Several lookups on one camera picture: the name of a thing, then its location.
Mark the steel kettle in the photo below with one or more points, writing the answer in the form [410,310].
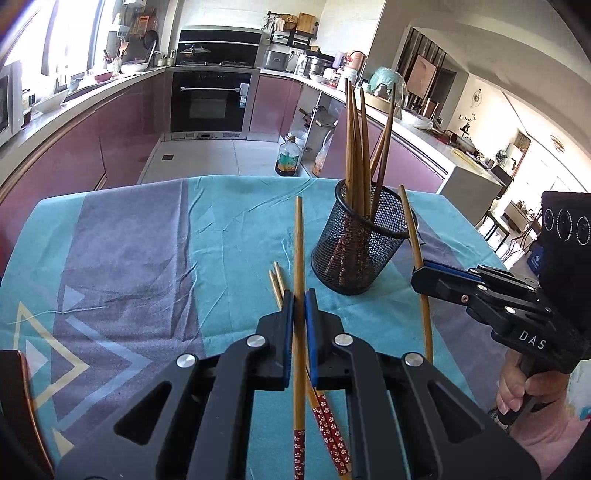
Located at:
[159,59]

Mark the black built-in oven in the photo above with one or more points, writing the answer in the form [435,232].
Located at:
[210,106]

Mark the cooking oil bottle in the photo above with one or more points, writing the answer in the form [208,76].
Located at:
[288,161]

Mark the pot with glass lid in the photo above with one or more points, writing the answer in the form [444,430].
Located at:
[194,50]

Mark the teal grey tablecloth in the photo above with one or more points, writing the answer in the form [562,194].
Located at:
[138,258]

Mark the pink kettle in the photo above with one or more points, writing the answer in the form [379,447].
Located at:
[356,62]

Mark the purple kitchen cabinets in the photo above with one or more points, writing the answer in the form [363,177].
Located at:
[69,152]
[272,106]

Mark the dark wooden chair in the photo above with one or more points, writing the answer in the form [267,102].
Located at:
[14,406]

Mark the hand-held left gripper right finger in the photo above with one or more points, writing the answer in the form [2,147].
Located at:
[314,350]

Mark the person's right hand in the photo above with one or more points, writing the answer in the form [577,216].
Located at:
[510,392]

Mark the black range hood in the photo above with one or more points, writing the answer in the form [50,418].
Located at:
[221,38]

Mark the round ceiling lamp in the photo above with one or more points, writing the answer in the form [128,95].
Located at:
[557,142]

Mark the red bowl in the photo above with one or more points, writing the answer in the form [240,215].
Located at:
[104,75]

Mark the clear plastic bag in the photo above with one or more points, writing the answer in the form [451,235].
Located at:
[322,161]

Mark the dining chair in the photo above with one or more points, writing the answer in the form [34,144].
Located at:
[496,221]

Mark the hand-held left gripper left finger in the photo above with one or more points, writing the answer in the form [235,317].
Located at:
[289,350]

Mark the black countertop shelf rack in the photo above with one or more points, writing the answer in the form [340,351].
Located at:
[295,32]

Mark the black frying pan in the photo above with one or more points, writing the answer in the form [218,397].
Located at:
[150,39]

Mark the blue carton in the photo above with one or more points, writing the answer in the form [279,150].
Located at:
[535,263]

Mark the wooden slat partition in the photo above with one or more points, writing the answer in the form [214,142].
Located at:
[422,60]

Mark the black mesh utensil holder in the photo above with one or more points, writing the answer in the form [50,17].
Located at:
[332,258]

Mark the silver countertop appliance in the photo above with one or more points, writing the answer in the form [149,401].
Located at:
[275,60]

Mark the steel cooking pot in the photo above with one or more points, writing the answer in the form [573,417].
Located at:
[316,67]

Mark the teal glass container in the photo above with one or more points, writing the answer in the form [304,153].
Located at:
[385,81]

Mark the white microwave oven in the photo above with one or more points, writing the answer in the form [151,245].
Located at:
[9,106]

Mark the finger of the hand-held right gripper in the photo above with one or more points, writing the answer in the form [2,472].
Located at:
[452,268]
[443,286]

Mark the kitchen window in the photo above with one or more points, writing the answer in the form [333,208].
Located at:
[69,32]

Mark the white ceramic bowl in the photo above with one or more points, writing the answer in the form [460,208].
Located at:
[48,104]

